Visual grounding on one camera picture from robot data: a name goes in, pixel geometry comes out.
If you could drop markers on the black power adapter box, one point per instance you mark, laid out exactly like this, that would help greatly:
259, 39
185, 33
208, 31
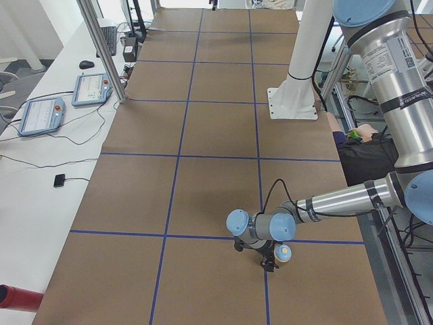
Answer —
130, 49

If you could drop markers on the black computer mouse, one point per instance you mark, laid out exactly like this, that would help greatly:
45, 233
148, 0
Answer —
85, 64

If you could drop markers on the seated person in black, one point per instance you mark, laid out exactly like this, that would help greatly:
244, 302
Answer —
363, 161

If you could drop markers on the white pedestal column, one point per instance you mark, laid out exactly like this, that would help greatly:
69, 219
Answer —
294, 98

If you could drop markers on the red cylinder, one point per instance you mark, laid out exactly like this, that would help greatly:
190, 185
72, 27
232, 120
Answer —
20, 299

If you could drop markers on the far teach pendant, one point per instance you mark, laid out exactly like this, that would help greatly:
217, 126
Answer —
91, 89

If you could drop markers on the small blue white bell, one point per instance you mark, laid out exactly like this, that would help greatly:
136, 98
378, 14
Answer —
282, 253

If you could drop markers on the aluminium frame post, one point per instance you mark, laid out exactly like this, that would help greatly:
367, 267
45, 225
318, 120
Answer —
91, 21

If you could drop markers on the person's hand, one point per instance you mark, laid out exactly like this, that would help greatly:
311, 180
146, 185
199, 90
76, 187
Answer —
366, 132

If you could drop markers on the black keyboard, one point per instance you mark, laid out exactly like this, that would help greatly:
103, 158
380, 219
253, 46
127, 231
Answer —
110, 33

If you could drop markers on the teach pendant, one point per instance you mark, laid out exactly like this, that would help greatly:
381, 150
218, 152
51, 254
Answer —
42, 116
91, 89

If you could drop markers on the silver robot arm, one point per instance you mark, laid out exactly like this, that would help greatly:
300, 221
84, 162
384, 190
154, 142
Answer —
379, 82

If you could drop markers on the small black puck device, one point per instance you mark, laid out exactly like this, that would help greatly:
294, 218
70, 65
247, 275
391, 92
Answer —
59, 180

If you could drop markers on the near teach pendant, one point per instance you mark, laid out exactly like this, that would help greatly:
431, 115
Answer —
42, 116

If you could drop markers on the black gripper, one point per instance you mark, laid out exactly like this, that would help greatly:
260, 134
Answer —
266, 253

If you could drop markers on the green handled tool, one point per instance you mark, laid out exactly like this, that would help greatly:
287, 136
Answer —
353, 134

